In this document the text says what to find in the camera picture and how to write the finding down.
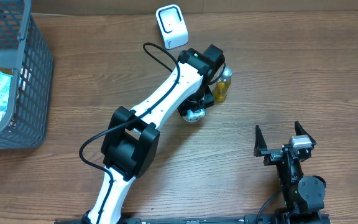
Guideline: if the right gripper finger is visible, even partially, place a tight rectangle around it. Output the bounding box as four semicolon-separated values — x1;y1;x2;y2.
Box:
254;125;268;157
294;121;316;147

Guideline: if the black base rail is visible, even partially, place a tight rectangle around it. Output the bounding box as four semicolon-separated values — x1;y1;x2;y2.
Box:
54;215;331;224

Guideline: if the dark grey plastic basket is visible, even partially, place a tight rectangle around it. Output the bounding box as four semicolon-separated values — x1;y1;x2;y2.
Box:
0;0;54;149

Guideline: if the green white drink carton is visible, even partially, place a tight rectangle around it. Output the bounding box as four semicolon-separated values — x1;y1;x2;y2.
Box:
183;109;206;123

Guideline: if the yellow drink bottle silver cap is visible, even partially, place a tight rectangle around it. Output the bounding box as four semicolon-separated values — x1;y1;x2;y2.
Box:
213;67;232;103

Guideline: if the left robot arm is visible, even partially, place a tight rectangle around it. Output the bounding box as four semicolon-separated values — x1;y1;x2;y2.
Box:
79;45;226;223

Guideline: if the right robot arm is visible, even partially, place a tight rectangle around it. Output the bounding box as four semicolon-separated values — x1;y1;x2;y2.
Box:
254;121;331;223

